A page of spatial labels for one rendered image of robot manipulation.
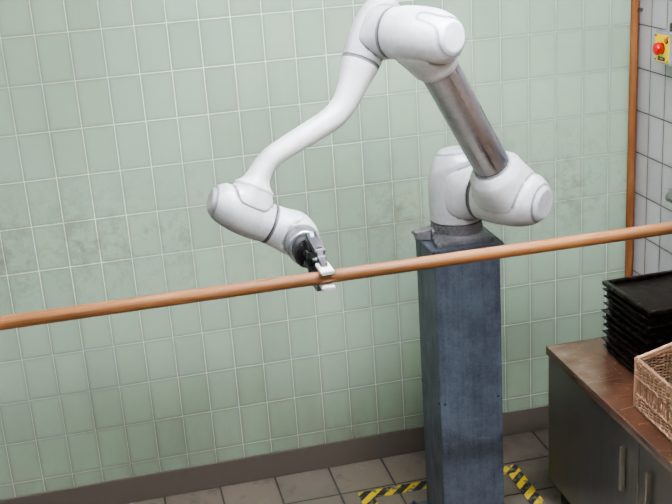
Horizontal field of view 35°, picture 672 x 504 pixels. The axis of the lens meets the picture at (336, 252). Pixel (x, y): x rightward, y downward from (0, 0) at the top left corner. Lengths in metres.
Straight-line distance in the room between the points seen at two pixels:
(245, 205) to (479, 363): 1.04
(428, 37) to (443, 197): 0.67
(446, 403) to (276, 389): 0.76
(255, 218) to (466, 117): 0.62
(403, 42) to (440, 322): 0.94
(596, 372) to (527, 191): 0.67
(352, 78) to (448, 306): 0.82
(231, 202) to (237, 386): 1.33
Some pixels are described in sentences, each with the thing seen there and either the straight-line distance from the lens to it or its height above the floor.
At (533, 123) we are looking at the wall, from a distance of 3.82.
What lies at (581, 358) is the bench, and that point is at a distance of 3.45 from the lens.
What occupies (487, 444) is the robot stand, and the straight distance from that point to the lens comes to 3.45.
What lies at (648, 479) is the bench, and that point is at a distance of 3.03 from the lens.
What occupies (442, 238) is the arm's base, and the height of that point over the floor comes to 1.02.
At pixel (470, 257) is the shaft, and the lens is 2.48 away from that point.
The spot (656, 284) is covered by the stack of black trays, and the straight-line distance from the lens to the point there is 3.44.
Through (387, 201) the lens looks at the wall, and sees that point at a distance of 3.71.
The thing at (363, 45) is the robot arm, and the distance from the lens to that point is 2.76.
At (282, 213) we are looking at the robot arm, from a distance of 2.66.
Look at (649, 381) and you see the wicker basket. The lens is 3.06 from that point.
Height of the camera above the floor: 2.03
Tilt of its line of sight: 19 degrees down
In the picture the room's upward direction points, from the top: 4 degrees counter-clockwise
